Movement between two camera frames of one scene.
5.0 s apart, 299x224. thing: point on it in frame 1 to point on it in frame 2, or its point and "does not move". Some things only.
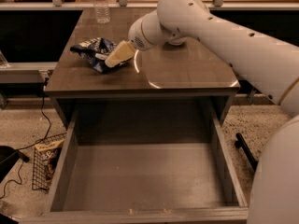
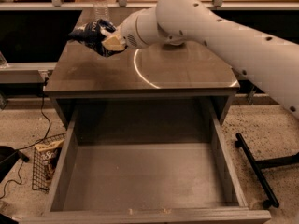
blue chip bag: (95, 51) to (92, 33)
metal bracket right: (251, 95) does not move
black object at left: (8, 156) does not move
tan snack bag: (49, 153) does not move
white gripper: (137, 36) to (129, 34)
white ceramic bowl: (177, 40) does not move
